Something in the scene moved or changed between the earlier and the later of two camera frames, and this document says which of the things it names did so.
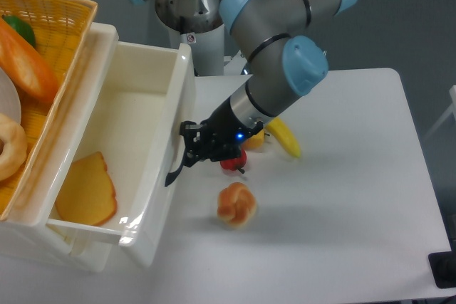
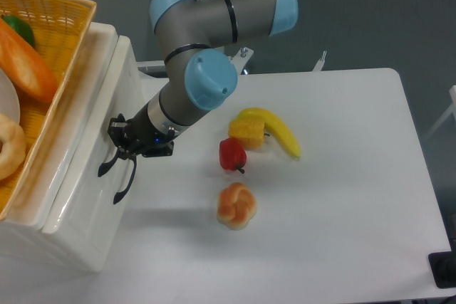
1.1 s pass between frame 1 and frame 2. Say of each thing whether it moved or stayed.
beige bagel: stayed
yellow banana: stayed
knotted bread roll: stayed
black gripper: moved
